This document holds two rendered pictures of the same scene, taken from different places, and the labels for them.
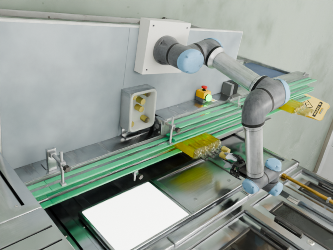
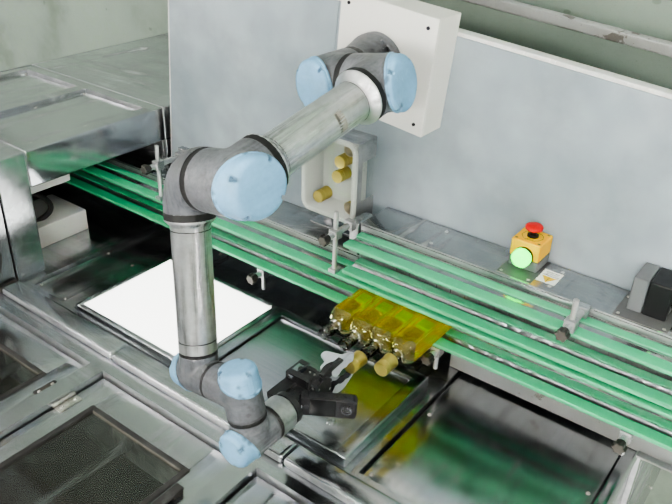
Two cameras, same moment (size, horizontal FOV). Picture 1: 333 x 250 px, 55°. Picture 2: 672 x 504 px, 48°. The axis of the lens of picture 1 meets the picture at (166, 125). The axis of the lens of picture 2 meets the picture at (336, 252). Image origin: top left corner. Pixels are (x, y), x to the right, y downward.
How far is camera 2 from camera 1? 209 cm
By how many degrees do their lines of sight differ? 70
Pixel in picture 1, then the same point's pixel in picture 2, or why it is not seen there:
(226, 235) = (156, 431)
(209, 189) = not seen: hidden behind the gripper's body
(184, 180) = (299, 351)
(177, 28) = (403, 22)
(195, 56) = (310, 72)
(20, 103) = (188, 72)
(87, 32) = not seen: outside the picture
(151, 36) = (346, 25)
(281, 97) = (201, 181)
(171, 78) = (441, 154)
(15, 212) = (15, 142)
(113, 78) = not seen: hidden behind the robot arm
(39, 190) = (144, 187)
